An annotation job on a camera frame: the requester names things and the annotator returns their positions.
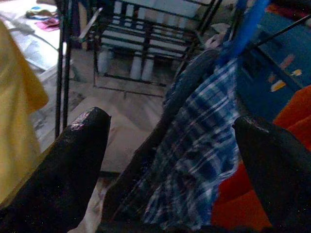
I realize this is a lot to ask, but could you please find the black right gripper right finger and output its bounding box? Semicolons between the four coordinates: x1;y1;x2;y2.
232;116;311;233

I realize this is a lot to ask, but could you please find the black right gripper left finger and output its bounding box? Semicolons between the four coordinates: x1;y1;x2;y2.
0;106;112;233

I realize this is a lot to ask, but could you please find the yellow polo shirt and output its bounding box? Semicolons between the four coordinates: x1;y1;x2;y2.
0;19;50;209

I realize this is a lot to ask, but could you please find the blue storage box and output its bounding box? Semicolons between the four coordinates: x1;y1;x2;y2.
237;11;311;122

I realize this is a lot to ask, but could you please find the blue plaid shirt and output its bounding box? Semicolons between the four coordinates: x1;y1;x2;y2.
104;50;242;231

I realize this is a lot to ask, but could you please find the black metal drying rack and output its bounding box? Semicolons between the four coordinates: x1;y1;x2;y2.
53;0;311;140

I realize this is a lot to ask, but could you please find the orange t-shirt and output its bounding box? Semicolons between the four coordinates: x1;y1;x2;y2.
210;84;311;231

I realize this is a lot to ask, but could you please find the blue plastic hanger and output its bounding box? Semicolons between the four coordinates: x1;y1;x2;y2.
216;0;272;67

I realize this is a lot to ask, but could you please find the pink slipper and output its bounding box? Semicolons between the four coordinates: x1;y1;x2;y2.
35;18;61;32

